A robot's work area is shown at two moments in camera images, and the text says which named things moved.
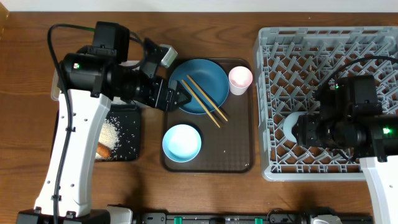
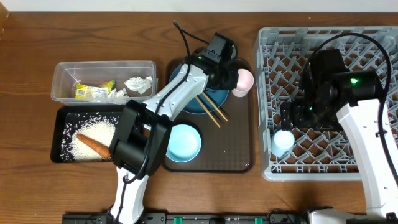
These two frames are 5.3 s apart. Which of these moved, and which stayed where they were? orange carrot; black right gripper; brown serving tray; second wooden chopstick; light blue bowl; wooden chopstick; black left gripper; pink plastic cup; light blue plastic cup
Moved: black right gripper; light blue plastic cup; black left gripper
Stayed: second wooden chopstick; wooden chopstick; pink plastic cup; light blue bowl; orange carrot; brown serving tray
